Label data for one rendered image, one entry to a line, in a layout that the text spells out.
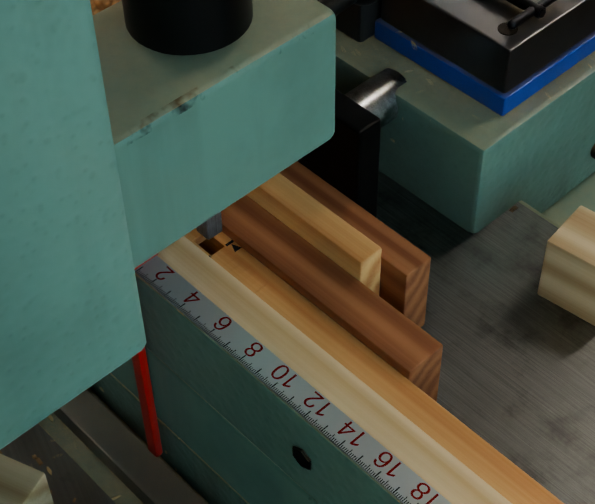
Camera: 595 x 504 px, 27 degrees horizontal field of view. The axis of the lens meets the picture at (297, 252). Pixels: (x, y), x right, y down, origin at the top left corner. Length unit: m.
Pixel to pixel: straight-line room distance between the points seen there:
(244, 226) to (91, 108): 0.22
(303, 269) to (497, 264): 0.12
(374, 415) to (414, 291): 0.09
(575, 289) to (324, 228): 0.13
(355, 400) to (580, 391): 0.12
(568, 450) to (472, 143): 0.16
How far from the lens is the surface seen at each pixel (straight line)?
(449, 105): 0.64
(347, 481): 0.52
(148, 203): 0.49
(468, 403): 0.59
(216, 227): 0.59
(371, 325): 0.56
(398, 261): 0.58
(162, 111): 0.47
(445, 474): 0.51
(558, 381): 0.61
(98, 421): 0.70
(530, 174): 0.68
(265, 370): 0.53
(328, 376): 0.54
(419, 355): 0.55
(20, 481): 0.66
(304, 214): 0.59
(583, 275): 0.61
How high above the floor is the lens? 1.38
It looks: 48 degrees down
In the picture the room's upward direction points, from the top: 1 degrees counter-clockwise
